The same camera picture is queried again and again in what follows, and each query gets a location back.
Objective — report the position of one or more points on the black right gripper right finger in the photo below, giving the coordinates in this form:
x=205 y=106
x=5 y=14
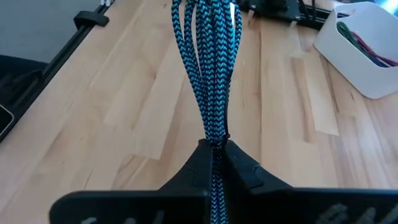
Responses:
x=267 y=205

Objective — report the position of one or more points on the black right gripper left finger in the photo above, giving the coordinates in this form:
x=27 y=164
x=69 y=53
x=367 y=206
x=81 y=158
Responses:
x=174 y=202

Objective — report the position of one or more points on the white plastic bin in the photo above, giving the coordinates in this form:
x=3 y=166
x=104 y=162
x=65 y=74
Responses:
x=351 y=62

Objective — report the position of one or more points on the dark tablet with silver edge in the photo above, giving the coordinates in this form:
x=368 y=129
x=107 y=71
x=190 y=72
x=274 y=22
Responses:
x=4 y=119

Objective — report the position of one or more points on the black clamp bracket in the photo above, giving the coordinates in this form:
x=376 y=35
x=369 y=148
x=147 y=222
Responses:
x=91 y=19

